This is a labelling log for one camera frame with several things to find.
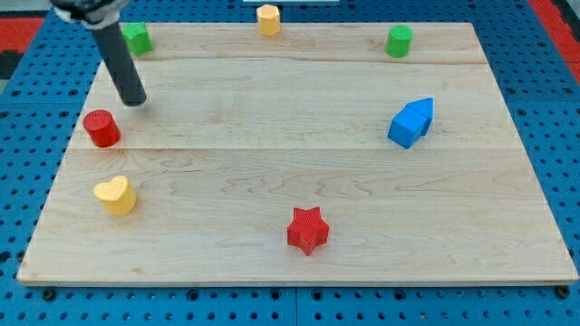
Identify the red cylinder block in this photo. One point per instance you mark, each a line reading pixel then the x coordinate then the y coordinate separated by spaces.
pixel 101 128

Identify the blue cube block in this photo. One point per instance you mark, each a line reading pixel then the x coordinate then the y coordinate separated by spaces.
pixel 407 127

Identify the yellow hexagon block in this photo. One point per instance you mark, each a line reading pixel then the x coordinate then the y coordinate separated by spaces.
pixel 268 19

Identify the red star block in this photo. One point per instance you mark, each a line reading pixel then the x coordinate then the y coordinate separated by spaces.
pixel 307 230

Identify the yellow heart block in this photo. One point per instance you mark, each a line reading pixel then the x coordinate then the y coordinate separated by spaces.
pixel 117 195

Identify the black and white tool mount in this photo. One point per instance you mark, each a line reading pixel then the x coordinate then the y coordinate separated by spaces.
pixel 93 14

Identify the blue triangle block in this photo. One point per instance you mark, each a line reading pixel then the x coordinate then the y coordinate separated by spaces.
pixel 425 108

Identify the green star block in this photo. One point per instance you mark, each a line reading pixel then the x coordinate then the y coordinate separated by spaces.
pixel 137 38

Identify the green cylinder block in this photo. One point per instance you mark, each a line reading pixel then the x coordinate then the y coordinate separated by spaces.
pixel 399 40

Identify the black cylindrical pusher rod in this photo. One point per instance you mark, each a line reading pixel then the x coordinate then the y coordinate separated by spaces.
pixel 117 58

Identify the wooden board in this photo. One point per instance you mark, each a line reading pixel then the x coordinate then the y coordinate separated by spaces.
pixel 240 128

